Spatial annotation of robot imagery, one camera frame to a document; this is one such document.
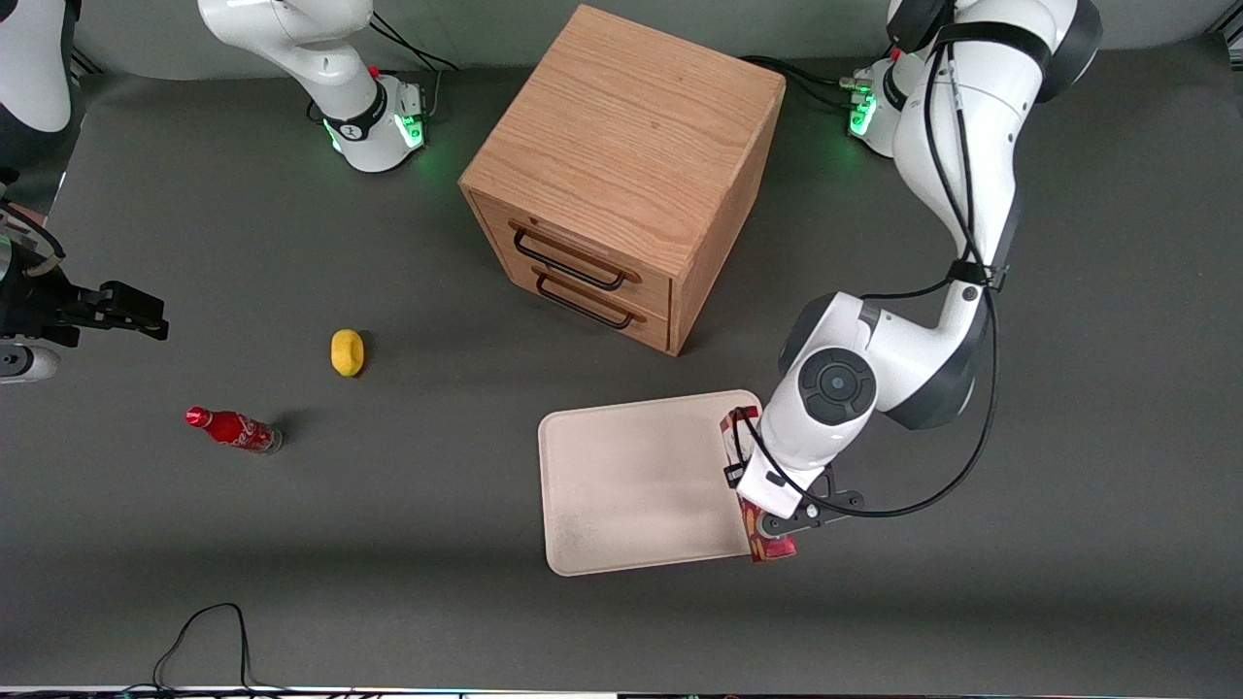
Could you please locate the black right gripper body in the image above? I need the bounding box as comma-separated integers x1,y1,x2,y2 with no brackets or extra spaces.
0,254,98,349

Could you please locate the red cookie box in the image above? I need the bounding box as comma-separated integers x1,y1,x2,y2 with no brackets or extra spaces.
719,408,799,564

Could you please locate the beige rectangular plastic tray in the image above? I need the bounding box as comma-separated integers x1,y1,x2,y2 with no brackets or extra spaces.
537,389,768,578

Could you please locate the red cola bottle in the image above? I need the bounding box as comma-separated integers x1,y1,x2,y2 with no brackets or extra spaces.
185,406,284,455

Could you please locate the wooden drawer front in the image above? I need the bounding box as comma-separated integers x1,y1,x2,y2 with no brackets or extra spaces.
474,194,675,314
505,254,673,353

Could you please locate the yellow lemon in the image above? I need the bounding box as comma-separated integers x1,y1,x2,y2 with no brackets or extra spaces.
330,328,366,378

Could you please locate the wooden drawer cabinet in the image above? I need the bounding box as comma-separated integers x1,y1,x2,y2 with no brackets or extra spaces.
458,4,788,357

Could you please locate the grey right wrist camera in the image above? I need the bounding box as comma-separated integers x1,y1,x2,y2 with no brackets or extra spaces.
0,343,61,385

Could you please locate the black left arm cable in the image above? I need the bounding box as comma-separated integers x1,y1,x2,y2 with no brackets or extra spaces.
728,19,1003,520

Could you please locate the black metal drawer handle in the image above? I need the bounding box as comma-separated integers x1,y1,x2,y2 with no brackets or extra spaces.
535,272,638,331
512,225,630,292

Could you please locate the black looped table cable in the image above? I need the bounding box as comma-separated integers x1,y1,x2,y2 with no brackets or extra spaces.
152,603,292,696

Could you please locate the black right base cable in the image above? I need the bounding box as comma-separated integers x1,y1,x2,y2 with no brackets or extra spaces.
369,10,459,127

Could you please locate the black base cable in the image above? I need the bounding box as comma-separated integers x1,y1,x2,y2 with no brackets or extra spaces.
741,55,875,114
369,10,459,127

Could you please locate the black left base cable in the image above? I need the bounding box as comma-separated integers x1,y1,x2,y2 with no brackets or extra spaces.
741,55,875,114

